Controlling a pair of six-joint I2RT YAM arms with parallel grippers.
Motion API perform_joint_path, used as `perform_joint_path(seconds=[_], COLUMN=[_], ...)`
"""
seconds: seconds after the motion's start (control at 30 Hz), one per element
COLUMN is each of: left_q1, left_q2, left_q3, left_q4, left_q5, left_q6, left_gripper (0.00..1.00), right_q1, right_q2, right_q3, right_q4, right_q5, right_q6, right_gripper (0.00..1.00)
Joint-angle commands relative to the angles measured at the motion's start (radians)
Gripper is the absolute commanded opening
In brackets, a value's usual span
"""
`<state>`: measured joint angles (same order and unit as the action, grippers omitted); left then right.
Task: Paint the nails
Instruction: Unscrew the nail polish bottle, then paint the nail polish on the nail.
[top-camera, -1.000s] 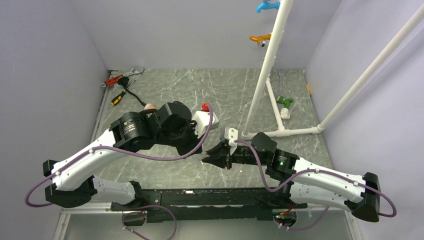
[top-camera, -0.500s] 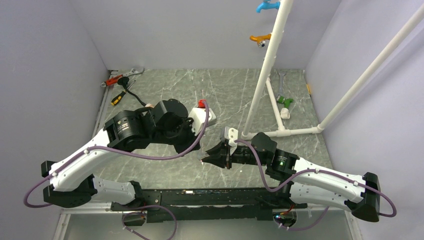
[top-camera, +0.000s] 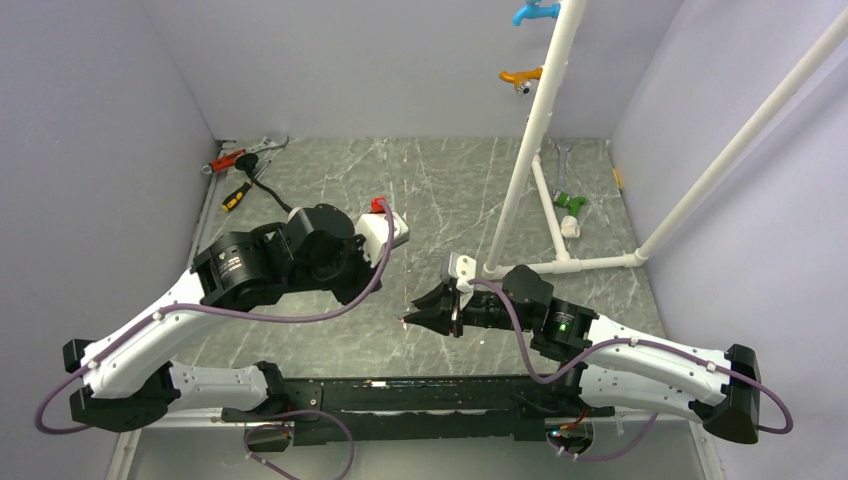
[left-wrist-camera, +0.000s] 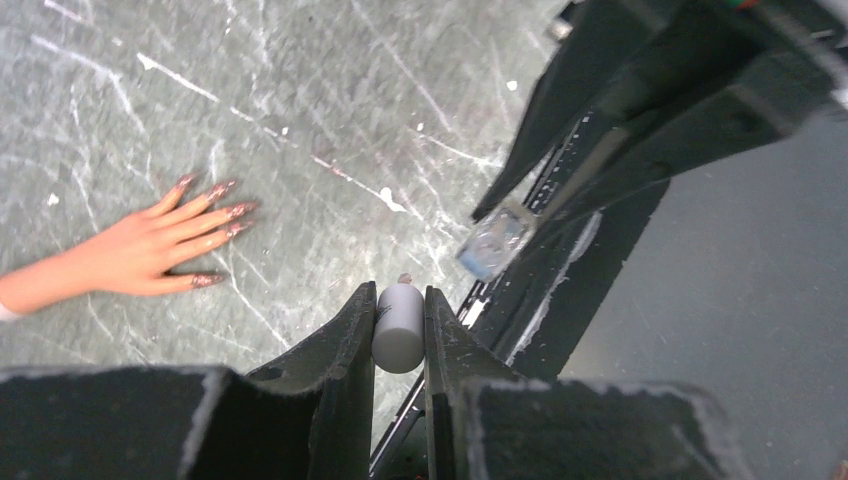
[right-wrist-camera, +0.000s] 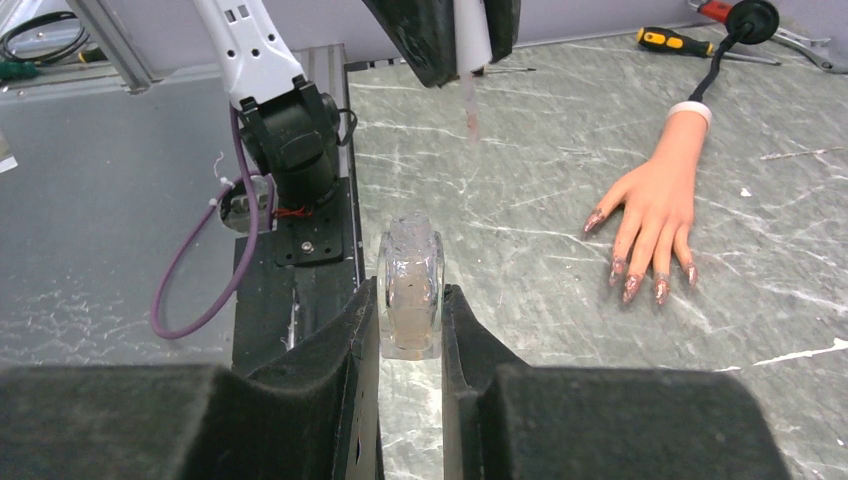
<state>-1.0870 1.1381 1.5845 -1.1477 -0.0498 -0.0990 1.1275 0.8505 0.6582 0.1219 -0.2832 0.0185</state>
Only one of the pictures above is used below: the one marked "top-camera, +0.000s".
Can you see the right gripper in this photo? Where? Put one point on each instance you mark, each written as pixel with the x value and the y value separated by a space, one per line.
pixel 433 304

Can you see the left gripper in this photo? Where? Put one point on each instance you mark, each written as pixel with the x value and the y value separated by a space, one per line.
pixel 365 274

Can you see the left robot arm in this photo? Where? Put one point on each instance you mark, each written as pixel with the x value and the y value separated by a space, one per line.
pixel 131 379

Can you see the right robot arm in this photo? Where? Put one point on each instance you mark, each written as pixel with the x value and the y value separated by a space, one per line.
pixel 610 365

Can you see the yellow black screwdriver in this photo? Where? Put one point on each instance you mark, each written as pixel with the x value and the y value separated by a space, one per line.
pixel 253 172

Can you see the green faucet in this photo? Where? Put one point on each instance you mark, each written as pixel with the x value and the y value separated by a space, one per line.
pixel 571 204

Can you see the silver spanner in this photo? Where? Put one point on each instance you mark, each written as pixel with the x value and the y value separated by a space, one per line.
pixel 563 150

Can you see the orange faucet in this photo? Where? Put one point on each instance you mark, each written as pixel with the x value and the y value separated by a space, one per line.
pixel 522 81

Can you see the blue faucet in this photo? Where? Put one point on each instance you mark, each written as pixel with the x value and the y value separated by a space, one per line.
pixel 535 9

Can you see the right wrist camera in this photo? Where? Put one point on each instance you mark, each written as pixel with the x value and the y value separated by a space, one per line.
pixel 459 270

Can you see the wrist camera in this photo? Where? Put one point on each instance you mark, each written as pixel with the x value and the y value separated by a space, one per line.
pixel 459 270
pixel 373 226

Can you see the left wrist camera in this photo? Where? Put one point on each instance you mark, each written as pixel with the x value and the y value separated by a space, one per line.
pixel 373 226

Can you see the white pvc pipe frame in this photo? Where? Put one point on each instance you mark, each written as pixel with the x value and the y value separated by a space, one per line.
pixel 720 80

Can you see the red handled adjustable wrench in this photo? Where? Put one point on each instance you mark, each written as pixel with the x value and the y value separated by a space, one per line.
pixel 228 159

